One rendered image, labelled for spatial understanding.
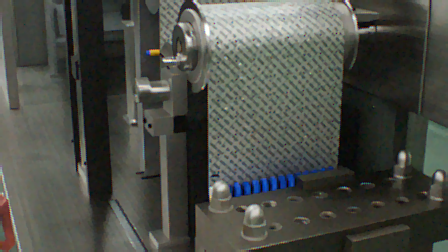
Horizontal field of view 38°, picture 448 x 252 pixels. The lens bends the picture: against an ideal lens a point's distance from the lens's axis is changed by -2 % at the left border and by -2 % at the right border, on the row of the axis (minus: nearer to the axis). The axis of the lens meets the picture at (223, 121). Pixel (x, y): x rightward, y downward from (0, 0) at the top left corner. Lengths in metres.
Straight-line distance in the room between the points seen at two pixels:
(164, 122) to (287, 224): 0.27
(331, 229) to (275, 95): 0.24
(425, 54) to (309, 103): 0.20
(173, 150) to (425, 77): 0.42
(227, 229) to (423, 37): 0.43
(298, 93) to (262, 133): 0.09
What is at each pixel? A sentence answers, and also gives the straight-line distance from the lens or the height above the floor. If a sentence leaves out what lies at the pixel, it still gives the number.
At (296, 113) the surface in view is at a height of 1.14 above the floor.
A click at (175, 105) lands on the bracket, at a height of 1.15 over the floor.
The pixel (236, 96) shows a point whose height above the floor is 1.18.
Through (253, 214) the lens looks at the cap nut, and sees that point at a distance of 0.89.
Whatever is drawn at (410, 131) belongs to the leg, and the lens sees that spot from 1.40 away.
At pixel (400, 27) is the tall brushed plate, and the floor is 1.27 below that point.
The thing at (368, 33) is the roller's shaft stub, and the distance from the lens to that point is 1.17.
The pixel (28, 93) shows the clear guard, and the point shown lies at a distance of 2.01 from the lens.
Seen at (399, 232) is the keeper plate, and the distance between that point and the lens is 0.98.
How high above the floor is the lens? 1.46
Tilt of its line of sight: 18 degrees down
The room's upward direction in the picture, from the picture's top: straight up
